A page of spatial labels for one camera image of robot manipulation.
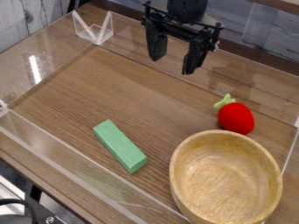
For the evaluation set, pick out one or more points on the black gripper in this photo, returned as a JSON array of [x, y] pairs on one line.
[[182, 19]]

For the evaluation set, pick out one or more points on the red plush strawberry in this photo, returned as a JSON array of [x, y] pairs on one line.
[[234, 115]]

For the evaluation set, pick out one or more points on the green rectangular block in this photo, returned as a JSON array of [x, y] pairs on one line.
[[120, 146]]

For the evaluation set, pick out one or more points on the wooden bowl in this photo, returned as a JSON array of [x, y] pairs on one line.
[[224, 179]]

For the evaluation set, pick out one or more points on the clear acrylic corner bracket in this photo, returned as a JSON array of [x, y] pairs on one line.
[[94, 33]]

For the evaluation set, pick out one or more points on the clear acrylic tray wall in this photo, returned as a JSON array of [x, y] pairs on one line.
[[91, 190]]

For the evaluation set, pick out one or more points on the black table leg bracket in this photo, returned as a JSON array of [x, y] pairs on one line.
[[44, 216]]

